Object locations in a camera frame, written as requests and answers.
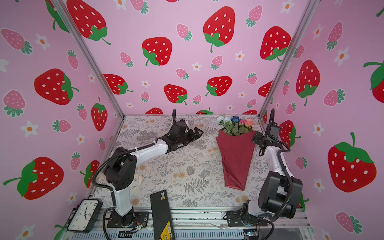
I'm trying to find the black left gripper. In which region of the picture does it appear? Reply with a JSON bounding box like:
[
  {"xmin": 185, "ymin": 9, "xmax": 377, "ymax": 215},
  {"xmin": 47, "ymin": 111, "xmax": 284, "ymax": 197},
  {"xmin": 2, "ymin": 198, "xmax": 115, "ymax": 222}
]
[{"xmin": 175, "ymin": 126, "xmax": 202, "ymax": 146}]

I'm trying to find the large pink fake rose stem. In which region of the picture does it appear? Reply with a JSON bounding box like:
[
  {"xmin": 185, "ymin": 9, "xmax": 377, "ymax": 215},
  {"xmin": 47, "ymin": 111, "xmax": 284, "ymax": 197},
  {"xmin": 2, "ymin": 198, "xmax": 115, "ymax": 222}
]
[{"xmin": 244, "ymin": 119, "xmax": 254, "ymax": 132}]

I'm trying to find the dark red wrapping paper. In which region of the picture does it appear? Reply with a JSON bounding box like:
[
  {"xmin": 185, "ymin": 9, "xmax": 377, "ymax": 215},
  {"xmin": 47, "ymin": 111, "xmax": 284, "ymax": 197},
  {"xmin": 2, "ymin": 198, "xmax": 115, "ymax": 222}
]
[{"xmin": 216, "ymin": 130, "xmax": 256, "ymax": 191}]

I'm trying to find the blue fake rose stem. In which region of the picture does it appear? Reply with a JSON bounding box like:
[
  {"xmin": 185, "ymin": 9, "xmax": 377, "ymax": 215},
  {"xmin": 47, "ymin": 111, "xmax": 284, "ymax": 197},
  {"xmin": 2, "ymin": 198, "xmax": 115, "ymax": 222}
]
[{"xmin": 231, "ymin": 116, "xmax": 241, "ymax": 123}]

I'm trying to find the white fake flower stem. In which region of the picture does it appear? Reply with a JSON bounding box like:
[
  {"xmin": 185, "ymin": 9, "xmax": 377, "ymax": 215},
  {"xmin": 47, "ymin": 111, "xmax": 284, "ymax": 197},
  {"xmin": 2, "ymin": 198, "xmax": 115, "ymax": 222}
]
[{"xmin": 217, "ymin": 116, "xmax": 238, "ymax": 136}]

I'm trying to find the beige ribbon pile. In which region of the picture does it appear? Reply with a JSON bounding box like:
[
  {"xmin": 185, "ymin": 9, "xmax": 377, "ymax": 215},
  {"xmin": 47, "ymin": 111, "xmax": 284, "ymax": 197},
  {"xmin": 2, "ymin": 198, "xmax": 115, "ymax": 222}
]
[{"xmin": 132, "ymin": 165, "xmax": 151, "ymax": 188}]

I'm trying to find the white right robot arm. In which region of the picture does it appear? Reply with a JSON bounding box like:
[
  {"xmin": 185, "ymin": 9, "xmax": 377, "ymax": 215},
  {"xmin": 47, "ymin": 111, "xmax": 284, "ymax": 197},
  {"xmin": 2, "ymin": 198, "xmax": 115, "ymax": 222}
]
[{"xmin": 223, "ymin": 109, "xmax": 303, "ymax": 227}]

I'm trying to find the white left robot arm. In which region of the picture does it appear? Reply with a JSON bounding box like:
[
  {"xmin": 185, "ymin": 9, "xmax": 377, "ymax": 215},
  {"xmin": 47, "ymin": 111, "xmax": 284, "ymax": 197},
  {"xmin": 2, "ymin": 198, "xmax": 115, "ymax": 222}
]
[{"xmin": 92, "ymin": 110, "xmax": 204, "ymax": 228}]

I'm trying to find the black flat device yellow label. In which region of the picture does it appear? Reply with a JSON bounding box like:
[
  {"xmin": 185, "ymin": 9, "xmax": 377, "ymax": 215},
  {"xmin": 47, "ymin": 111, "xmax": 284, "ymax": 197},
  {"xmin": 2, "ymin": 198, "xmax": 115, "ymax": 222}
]
[{"xmin": 150, "ymin": 190, "xmax": 176, "ymax": 240}]

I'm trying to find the black framed analog clock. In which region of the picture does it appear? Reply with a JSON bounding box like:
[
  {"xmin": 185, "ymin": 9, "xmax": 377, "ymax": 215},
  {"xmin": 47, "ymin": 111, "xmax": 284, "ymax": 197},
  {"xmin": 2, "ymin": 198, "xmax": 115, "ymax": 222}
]
[{"xmin": 67, "ymin": 199, "xmax": 103, "ymax": 233}]

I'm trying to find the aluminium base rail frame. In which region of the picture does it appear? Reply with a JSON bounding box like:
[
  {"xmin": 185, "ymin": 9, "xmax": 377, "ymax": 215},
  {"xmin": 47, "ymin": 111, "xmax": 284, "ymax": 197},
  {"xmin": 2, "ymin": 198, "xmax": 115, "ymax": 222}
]
[{"xmin": 58, "ymin": 207, "xmax": 316, "ymax": 240}]

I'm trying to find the aluminium corner post right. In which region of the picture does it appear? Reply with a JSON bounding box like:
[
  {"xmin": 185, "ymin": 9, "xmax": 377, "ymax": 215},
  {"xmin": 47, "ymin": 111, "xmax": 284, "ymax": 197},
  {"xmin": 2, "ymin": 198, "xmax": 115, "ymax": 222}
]
[{"xmin": 258, "ymin": 0, "xmax": 320, "ymax": 120}]

